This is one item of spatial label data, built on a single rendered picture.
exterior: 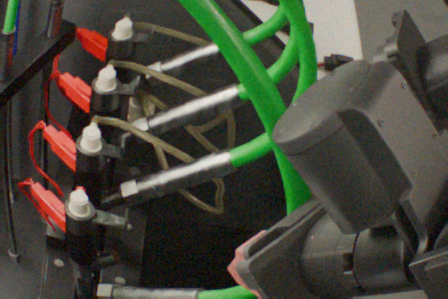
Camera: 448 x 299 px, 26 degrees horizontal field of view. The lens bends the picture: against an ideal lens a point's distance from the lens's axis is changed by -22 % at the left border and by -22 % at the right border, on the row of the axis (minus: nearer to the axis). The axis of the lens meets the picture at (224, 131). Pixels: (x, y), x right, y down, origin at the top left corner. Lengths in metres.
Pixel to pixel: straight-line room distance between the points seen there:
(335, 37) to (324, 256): 0.77
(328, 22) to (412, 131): 0.86
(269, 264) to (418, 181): 0.13
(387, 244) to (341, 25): 0.84
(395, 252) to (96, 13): 0.66
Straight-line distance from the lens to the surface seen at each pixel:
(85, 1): 1.09
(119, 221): 0.83
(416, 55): 0.71
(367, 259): 0.51
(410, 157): 0.46
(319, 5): 1.35
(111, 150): 0.89
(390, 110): 0.46
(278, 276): 0.57
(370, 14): 3.31
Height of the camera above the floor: 1.68
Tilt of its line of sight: 38 degrees down
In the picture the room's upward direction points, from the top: 10 degrees clockwise
